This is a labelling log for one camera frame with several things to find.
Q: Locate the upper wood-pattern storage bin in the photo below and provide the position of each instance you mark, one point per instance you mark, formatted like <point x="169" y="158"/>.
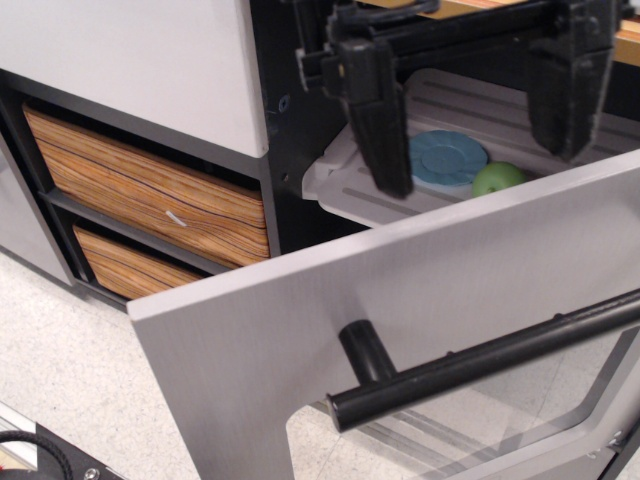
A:
<point x="208" y="216"/>

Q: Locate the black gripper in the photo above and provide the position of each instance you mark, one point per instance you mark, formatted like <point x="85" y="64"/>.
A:
<point x="352" y="53"/>

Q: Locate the wooden countertop edge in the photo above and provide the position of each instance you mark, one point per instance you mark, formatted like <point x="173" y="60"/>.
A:
<point x="630" y="45"/>

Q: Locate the green toy apple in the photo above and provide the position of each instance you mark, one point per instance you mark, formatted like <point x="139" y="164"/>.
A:
<point x="497" y="176"/>

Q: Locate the wood-pattern storage bin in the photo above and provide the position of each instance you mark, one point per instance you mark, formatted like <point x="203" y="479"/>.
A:
<point x="208" y="216"/>
<point x="128" y="271"/>

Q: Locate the white toy kitchen cabinet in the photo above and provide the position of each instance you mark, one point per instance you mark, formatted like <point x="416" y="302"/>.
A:
<point x="187" y="67"/>

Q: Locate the lower wood-pattern storage bin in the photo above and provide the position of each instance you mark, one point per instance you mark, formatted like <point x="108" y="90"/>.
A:
<point x="128" y="271"/>

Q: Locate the blue toy plate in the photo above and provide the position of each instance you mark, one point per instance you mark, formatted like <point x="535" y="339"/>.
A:
<point x="446" y="158"/>

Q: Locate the grey oven door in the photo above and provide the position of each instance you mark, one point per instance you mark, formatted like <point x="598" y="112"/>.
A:
<point x="237" y="354"/>

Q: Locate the black oven door handle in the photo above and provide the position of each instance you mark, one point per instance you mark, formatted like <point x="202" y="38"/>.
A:
<point x="383" y="390"/>

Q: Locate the grey oven rack tray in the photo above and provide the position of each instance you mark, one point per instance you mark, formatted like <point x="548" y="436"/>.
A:
<point x="494" y="116"/>

